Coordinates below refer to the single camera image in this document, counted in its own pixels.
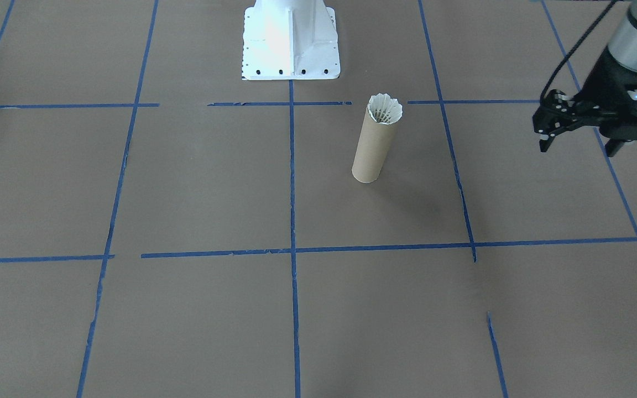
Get white feather shuttlecock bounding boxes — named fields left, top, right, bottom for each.
left=367, top=93, right=404, bottom=126

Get brown cardboard tube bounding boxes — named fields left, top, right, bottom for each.
left=351, top=102, right=402, bottom=184

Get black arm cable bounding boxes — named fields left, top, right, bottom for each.
left=540, top=0, right=631, bottom=106

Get white column pedestal with plate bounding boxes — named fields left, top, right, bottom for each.
left=241, top=0, right=341, bottom=81

